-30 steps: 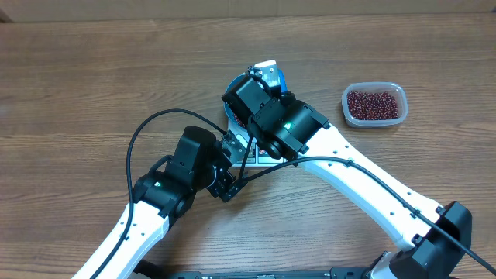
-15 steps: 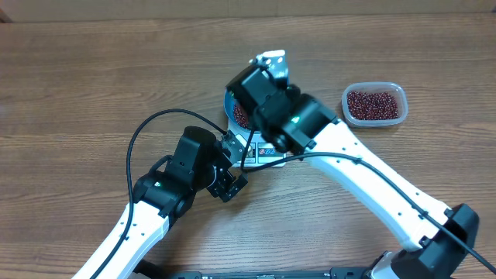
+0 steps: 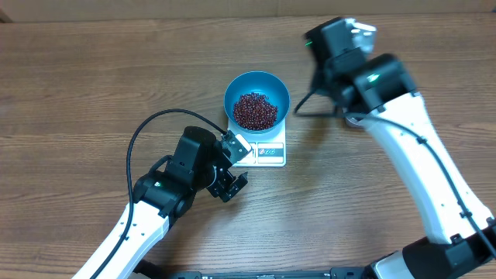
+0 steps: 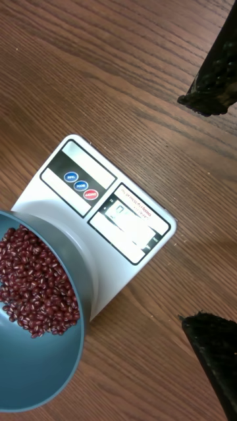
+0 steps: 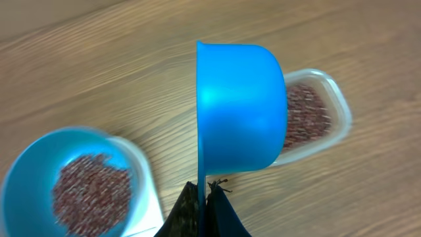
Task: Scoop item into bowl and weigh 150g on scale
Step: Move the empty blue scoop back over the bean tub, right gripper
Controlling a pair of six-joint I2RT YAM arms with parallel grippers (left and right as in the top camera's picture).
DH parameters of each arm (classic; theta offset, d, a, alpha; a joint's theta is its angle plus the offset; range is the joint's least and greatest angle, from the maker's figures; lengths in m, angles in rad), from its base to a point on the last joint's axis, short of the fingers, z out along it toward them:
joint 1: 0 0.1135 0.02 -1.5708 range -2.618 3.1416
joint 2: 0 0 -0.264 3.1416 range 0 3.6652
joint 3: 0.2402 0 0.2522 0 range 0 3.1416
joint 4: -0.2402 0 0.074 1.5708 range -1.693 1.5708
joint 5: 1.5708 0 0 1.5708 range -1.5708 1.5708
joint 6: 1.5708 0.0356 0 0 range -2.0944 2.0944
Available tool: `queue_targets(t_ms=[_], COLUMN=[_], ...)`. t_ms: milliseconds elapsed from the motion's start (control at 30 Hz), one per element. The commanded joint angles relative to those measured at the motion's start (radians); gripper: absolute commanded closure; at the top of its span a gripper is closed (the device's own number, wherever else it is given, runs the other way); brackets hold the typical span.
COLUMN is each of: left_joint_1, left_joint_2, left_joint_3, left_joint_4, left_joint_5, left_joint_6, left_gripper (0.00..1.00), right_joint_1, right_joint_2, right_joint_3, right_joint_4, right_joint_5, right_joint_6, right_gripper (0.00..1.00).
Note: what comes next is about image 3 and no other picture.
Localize white digital kitchen scale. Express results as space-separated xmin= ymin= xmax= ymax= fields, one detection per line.
xmin=228 ymin=120 xmax=287 ymax=167

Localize clear plastic container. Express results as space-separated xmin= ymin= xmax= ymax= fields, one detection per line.
xmin=345 ymin=117 xmax=363 ymax=129

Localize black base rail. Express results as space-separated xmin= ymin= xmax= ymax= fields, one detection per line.
xmin=129 ymin=260 xmax=394 ymax=279

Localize teal blue bowl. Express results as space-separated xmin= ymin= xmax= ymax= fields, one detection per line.
xmin=223 ymin=71 xmax=291 ymax=133

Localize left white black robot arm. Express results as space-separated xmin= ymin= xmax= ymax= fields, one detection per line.
xmin=75 ymin=126 xmax=252 ymax=278

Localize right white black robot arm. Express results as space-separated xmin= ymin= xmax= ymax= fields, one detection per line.
xmin=305 ymin=17 xmax=495 ymax=278

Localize red beans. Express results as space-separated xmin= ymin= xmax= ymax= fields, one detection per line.
xmin=232 ymin=92 xmax=278 ymax=131

